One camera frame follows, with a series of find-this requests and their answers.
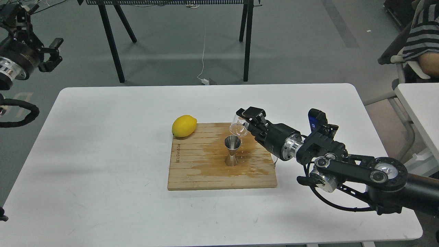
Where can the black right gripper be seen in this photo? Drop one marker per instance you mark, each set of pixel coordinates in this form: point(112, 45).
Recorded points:
point(279, 139)

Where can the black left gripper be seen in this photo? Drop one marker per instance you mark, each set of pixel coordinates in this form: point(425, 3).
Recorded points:
point(18, 61)

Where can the clear glass measuring cup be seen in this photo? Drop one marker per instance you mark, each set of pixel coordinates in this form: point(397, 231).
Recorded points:
point(238, 126)

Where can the steel double jigger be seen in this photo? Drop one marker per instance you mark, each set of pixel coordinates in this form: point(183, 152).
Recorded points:
point(232, 143)

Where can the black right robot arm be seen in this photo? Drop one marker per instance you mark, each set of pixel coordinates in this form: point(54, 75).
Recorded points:
point(383, 183)

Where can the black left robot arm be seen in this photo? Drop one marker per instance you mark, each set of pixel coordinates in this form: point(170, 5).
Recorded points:
point(17, 134)

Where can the yellow lemon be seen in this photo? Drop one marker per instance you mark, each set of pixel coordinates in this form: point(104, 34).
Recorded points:
point(183, 126)

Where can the white office chair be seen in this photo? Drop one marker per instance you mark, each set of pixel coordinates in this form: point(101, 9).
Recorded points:
point(422, 163)

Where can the white side table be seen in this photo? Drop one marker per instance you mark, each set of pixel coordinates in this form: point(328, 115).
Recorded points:
point(421, 102)

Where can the person in striped shirt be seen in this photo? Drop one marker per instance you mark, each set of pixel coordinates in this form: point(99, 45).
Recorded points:
point(422, 44)

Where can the black metal frame table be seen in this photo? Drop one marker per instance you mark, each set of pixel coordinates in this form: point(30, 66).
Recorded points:
point(144, 20)

